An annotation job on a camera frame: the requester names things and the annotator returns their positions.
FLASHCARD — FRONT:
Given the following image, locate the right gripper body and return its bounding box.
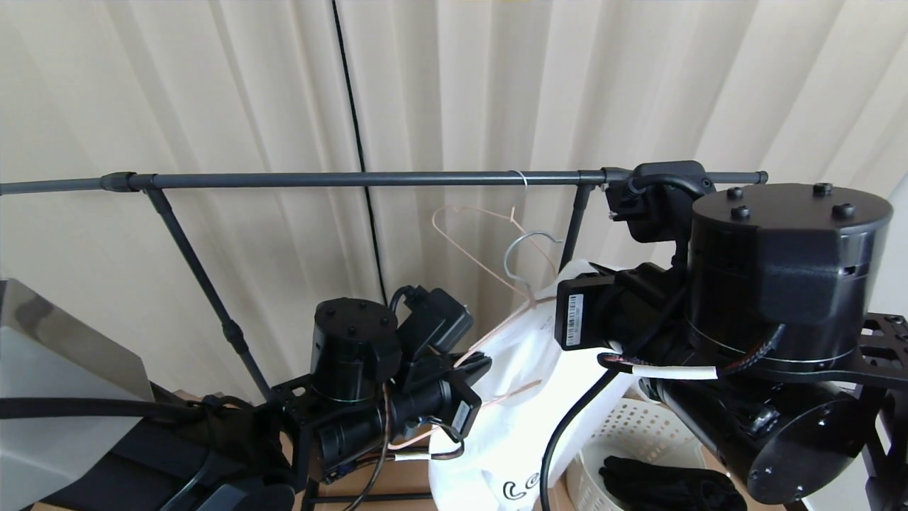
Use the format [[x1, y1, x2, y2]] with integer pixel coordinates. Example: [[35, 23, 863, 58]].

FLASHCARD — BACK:
[[555, 261, 868, 506]]

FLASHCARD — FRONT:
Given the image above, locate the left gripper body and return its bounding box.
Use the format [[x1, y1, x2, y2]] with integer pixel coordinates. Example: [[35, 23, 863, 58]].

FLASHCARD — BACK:
[[316, 369, 485, 469]]

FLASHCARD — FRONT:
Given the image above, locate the white printed t-shirt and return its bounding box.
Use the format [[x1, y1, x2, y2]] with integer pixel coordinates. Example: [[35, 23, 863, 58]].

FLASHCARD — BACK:
[[428, 259, 643, 511]]

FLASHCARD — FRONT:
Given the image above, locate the pink clothes hanger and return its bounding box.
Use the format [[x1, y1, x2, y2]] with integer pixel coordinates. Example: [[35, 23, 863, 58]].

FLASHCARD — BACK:
[[431, 169, 568, 302], [387, 231, 566, 451]]

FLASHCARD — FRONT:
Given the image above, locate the white laundry basket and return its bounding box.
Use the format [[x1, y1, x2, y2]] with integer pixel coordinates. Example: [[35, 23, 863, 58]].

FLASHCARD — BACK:
[[565, 397, 710, 511]]

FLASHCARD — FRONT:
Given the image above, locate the black clothes rack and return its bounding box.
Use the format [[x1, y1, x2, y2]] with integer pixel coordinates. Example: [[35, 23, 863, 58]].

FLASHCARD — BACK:
[[0, 167, 770, 511]]

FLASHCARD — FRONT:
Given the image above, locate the black garment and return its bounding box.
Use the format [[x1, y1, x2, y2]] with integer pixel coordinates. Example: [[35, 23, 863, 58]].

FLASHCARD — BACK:
[[599, 456, 749, 511]]

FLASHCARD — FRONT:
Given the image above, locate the beige curtain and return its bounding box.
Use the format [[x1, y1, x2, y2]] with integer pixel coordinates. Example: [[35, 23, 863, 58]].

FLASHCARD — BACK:
[[0, 0, 908, 405]]

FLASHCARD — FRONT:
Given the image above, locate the black cable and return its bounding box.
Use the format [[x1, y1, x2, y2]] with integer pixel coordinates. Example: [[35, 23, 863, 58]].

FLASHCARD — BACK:
[[539, 351, 639, 511], [0, 396, 214, 425]]

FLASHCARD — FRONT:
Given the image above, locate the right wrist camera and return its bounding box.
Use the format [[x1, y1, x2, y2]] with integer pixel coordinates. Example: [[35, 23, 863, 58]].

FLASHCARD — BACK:
[[607, 161, 716, 243]]

